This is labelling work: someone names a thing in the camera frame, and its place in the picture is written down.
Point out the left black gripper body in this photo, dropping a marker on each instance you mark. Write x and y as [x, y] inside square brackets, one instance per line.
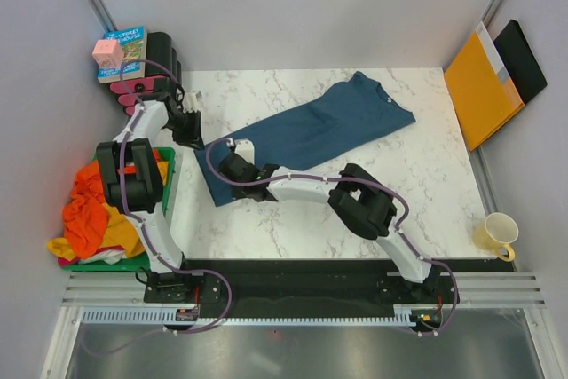
[185, 127]

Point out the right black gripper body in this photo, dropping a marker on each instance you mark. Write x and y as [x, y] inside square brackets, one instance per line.
[239, 192]

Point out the blue t shirt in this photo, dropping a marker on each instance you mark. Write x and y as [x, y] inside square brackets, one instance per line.
[348, 115]

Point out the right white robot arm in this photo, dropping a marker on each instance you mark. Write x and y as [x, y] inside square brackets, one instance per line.
[364, 206]

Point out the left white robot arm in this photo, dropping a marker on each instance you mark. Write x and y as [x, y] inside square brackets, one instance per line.
[130, 175]

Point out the pink black drawer unit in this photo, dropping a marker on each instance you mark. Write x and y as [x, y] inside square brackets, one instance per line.
[159, 49]

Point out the blue storey treehouse book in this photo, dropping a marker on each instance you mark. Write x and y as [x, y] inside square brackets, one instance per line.
[133, 43]

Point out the pink cube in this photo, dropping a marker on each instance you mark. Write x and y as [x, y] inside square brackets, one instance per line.
[108, 53]

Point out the yellow t shirt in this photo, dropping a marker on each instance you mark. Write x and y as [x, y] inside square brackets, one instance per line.
[120, 237]

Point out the orange t shirt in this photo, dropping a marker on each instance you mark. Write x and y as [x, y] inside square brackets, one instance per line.
[86, 215]

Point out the white red t shirt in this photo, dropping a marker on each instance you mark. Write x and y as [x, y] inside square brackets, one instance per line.
[107, 256]

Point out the orange folder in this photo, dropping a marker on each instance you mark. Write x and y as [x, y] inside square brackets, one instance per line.
[482, 91]

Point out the yellow mug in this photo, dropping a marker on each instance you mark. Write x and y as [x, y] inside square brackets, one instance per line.
[496, 234]

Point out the black folder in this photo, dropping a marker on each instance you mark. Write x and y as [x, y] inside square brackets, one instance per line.
[519, 60]

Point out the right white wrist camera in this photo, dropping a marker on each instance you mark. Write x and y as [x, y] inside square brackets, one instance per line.
[244, 148]

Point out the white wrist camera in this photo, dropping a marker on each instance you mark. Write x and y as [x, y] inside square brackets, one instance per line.
[244, 148]
[192, 101]

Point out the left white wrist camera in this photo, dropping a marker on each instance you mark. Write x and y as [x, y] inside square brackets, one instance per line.
[192, 101]

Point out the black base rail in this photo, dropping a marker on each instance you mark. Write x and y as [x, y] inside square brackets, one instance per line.
[290, 288]

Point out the white slotted cable duct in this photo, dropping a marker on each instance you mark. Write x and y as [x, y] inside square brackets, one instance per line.
[162, 316]

